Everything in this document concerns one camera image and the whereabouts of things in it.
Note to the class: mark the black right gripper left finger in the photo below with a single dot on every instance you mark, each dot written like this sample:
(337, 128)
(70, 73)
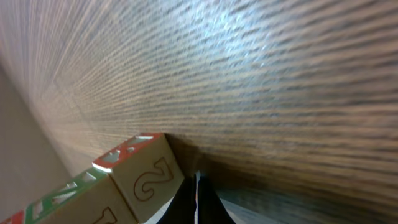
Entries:
(183, 206)

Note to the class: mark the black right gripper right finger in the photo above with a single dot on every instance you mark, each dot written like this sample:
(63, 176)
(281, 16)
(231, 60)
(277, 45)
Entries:
(210, 208)

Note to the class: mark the red A wooden block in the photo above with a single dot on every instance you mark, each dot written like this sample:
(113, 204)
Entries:
(146, 172)

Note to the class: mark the blue I wooden block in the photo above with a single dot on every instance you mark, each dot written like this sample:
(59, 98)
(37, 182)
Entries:
(89, 198)

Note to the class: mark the red U snail block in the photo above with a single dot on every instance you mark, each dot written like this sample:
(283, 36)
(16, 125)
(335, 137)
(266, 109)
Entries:
(17, 218)

